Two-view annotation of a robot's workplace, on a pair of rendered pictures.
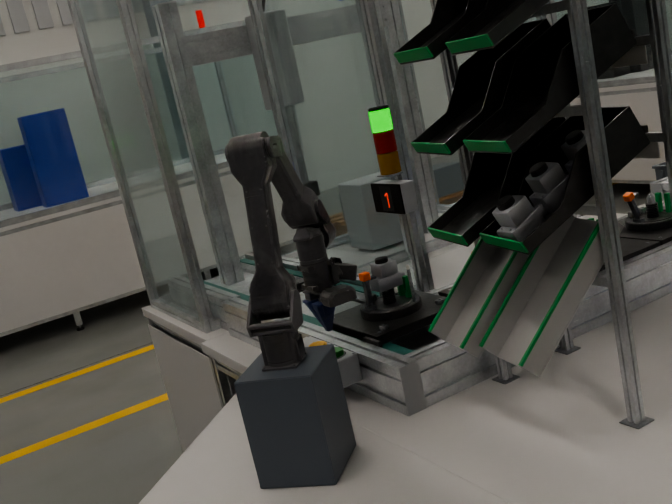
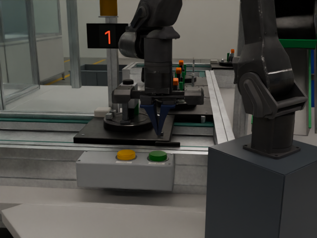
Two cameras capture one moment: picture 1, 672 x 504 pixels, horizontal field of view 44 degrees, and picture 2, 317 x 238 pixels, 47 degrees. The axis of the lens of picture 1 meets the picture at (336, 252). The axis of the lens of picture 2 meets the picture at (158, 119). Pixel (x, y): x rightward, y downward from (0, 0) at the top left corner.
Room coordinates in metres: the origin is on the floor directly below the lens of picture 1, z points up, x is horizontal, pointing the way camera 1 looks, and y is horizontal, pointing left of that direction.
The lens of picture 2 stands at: (1.23, 0.67, 1.26)
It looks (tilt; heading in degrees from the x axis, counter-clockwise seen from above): 16 degrees down; 303
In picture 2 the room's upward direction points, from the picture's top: straight up
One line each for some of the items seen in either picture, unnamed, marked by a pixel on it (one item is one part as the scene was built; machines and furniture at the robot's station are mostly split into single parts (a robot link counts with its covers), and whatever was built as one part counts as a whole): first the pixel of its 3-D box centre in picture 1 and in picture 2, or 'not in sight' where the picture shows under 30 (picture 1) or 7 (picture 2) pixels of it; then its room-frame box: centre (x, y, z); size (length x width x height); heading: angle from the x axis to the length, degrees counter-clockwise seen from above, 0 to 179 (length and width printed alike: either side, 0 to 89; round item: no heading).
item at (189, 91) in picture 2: (317, 277); (158, 81); (1.64, 0.05, 1.13); 0.19 x 0.06 x 0.08; 28
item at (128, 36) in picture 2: (311, 225); (144, 31); (1.68, 0.04, 1.23); 0.12 x 0.08 x 0.11; 163
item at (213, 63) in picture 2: not in sight; (230, 58); (2.10, -1.46, 1.01); 0.24 x 0.24 x 0.13; 28
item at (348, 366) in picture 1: (321, 361); (126, 169); (1.70, 0.08, 0.93); 0.21 x 0.07 x 0.06; 28
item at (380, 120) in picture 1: (380, 120); not in sight; (1.95, -0.17, 1.38); 0.05 x 0.05 x 0.05
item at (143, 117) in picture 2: (390, 306); (129, 121); (1.83, -0.10, 0.98); 0.14 x 0.14 x 0.02
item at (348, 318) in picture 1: (392, 314); (129, 128); (1.83, -0.10, 0.96); 0.24 x 0.24 x 0.02; 28
